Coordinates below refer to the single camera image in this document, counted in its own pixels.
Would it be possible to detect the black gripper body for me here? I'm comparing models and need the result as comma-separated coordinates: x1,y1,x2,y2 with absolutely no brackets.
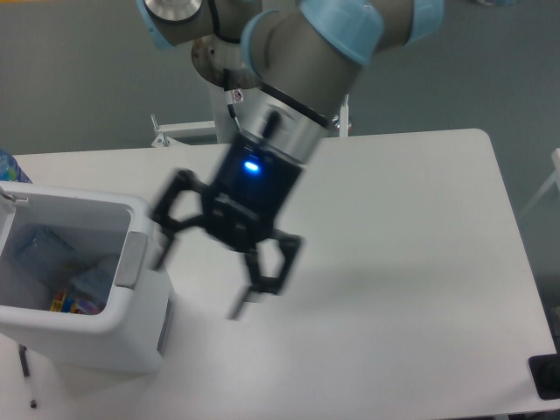
201,134,303,253

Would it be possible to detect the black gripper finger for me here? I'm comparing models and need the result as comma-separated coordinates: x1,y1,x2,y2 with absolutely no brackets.
150,169,214,271
227,229,303,320

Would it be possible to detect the crushed clear plastic bottle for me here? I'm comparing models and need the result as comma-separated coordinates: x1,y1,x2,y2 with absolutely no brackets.
14,225,119,308

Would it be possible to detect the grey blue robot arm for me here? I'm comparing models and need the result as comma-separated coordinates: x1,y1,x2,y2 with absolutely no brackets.
136,1,445,319

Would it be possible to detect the white trash can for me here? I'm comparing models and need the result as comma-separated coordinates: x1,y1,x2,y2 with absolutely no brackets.
1,182,175,374

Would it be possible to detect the colourful snack package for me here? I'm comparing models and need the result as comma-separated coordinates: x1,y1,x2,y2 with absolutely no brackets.
49,288,106,315

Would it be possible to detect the blue water bottle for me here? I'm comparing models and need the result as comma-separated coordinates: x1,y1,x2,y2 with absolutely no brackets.
0,149,32,184

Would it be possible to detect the black pen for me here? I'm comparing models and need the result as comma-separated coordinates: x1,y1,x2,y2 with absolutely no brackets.
18,344,38,410

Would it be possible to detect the black device at table edge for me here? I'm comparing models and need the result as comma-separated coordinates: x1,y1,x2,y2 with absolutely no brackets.
528,353,560,401

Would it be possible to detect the white pedestal foot bracket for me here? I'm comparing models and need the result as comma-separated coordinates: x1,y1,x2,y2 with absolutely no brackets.
150,114,216,148

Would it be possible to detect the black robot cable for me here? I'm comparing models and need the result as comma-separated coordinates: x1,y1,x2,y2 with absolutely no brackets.
221,67,246,135

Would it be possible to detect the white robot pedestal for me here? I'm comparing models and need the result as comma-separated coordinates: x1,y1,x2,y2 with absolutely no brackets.
191,35,260,144

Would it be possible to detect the white frame at right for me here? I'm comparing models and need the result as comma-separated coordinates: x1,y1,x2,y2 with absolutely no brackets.
519,148,559,220

